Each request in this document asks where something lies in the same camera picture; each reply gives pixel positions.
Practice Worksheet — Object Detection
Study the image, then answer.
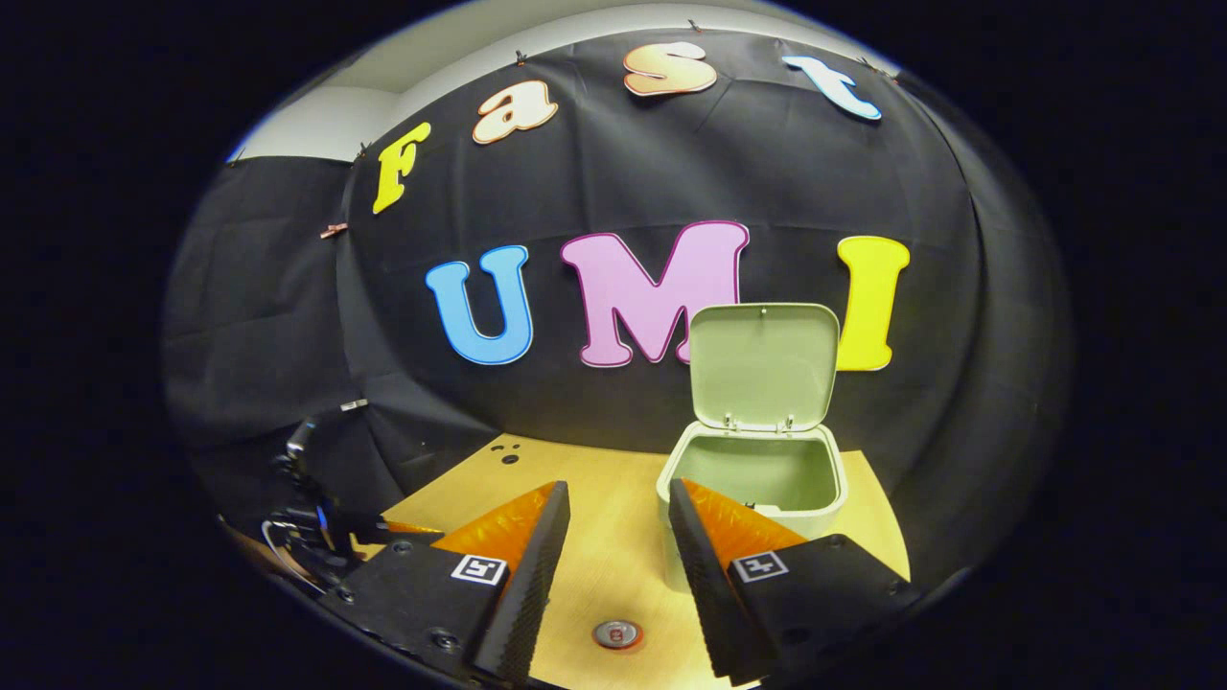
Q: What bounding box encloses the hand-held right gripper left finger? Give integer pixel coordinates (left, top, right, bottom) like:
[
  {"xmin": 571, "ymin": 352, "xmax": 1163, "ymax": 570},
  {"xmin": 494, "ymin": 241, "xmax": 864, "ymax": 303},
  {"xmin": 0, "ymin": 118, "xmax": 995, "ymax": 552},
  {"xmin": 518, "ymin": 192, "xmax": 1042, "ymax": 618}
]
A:
[{"xmin": 321, "ymin": 481, "xmax": 571, "ymax": 683}]

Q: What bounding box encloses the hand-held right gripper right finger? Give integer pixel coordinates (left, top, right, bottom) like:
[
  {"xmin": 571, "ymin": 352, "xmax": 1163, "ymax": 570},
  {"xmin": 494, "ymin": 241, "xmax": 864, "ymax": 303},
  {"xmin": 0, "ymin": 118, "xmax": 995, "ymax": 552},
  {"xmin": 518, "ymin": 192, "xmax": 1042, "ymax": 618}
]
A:
[{"xmin": 668, "ymin": 477, "xmax": 926, "ymax": 686}]

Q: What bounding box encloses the red pop can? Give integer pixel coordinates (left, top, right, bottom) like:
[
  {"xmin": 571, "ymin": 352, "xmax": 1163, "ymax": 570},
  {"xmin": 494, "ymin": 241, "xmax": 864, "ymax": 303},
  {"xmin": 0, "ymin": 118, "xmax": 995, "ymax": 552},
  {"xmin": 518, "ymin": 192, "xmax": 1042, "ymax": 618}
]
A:
[{"xmin": 592, "ymin": 619, "xmax": 645, "ymax": 651}]

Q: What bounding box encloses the green desktop garbage bin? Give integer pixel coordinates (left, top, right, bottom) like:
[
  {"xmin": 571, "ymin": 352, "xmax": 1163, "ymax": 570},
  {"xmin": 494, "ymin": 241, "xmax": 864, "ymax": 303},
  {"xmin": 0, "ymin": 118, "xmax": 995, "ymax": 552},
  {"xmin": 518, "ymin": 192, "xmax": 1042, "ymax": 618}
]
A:
[{"xmin": 657, "ymin": 303, "xmax": 849, "ymax": 590}]

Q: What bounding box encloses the wooden desktop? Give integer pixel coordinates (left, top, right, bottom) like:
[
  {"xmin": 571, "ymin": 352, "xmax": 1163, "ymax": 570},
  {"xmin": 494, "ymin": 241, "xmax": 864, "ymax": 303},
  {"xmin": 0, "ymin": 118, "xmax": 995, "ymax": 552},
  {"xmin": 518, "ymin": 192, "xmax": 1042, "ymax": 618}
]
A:
[{"xmin": 350, "ymin": 433, "xmax": 912, "ymax": 690}]

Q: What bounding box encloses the black backdrop cloth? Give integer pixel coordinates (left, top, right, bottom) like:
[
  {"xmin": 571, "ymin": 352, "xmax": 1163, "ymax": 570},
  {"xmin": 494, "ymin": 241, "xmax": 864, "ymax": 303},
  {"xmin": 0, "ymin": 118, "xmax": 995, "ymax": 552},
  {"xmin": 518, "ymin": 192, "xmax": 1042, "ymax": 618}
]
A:
[{"xmin": 163, "ymin": 29, "xmax": 1073, "ymax": 595}]

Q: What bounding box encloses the white cable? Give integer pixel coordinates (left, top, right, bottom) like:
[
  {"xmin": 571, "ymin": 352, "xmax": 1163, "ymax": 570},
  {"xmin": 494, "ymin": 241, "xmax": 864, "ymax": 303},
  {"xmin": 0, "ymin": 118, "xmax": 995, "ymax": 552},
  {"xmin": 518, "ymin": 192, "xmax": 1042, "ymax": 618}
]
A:
[{"xmin": 262, "ymin": 520, "xmax": 322, "ymax": 587}]

